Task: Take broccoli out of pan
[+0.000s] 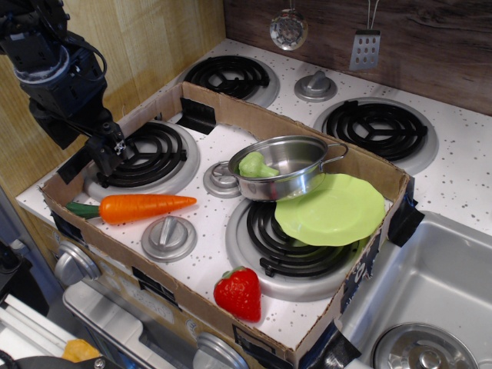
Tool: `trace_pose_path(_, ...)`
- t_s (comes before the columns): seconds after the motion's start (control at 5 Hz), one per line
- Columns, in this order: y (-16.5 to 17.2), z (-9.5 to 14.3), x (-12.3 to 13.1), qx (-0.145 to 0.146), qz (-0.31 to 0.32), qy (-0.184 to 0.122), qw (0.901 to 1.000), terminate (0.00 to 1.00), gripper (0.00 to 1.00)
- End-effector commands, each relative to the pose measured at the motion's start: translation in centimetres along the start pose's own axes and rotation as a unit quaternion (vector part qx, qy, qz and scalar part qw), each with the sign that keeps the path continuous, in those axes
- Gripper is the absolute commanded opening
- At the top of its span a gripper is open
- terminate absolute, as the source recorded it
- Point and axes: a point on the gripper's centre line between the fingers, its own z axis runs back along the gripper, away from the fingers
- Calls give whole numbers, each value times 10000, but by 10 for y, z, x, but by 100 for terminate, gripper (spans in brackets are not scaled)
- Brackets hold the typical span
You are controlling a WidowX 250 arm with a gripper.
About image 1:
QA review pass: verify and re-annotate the red toy strawberry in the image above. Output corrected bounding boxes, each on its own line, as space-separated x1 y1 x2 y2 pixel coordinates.
213 267 261 323

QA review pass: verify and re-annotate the back left black burner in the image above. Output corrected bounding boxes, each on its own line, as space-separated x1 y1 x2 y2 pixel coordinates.
178 55 280 108

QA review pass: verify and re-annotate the back right black burner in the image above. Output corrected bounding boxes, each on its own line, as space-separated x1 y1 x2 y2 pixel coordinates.
314 98 439 175

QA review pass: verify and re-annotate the black burner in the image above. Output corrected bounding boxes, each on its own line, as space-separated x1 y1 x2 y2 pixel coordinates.
84 121 200 201
178 55 280 108
225 200 367 302
314 98 439 175

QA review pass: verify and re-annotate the back grey stove knob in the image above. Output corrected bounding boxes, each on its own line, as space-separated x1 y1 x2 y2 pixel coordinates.
294 71 337 102

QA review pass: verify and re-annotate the front grey stove knob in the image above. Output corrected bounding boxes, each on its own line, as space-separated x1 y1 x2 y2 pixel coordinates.
141 215 198 262

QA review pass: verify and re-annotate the grey oven door handle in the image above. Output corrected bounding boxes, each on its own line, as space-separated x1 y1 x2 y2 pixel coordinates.
63 282 190 368

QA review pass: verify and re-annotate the orange toy carrot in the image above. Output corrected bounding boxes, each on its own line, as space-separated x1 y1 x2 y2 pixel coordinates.
66 194 197 224

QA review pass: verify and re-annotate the oven knob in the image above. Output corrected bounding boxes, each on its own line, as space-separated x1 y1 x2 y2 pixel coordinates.
54 241 101 286
192 332 249 369

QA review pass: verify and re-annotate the front left black burner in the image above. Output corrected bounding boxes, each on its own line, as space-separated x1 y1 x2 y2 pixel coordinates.
84 121 200 201

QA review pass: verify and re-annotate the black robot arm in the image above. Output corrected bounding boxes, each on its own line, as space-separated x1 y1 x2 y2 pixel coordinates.
1 1 128 181

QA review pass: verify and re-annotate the grey stove knob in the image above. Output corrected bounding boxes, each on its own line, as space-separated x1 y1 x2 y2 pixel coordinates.
141 215 198 262
294 71 337 102
203 161 241 198

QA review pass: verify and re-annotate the middle grey stove knob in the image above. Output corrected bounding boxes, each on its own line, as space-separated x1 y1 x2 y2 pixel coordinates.
203 161 241 198

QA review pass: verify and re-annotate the left oven front knob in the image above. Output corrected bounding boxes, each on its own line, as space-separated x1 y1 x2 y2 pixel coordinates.
54 241 101 286

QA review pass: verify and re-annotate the brown cardboard fence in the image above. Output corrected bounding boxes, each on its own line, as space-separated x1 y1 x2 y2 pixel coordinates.
42 82 414 368

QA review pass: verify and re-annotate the light green plastic plate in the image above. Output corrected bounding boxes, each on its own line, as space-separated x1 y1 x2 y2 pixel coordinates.
274 174 386 247

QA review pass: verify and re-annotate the grey toy sink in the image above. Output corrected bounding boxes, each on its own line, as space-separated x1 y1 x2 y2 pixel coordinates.
341 213 491 368

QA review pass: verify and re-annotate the front right black burner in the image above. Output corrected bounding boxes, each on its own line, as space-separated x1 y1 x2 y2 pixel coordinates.
225 200 367 302

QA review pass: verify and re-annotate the hanging steel slotted spatula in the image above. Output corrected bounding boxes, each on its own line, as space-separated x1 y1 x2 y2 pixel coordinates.
349 0 381 71

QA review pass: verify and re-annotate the steel sink drain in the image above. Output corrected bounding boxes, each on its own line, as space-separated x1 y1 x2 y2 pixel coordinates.
371 323 478 369

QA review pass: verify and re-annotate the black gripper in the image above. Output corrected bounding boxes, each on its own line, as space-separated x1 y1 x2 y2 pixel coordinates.
19 32 135 176

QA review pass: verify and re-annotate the yellow object bottom left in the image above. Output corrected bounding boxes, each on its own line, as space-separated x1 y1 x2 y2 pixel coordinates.
61 339 101 363

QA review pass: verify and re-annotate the hanging steel strainer ladle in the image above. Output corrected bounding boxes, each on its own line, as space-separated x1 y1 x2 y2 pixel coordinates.
269 1 308 52

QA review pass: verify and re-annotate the small steel pan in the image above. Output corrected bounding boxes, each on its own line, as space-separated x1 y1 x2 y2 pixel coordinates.
227 135 348 201

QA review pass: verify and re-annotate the green toy broccoli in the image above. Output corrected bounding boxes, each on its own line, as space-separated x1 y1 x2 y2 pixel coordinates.
238 151 280 178

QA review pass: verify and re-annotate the right oven front knob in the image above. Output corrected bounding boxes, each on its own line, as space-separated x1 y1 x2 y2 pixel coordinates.
192 332 249 369

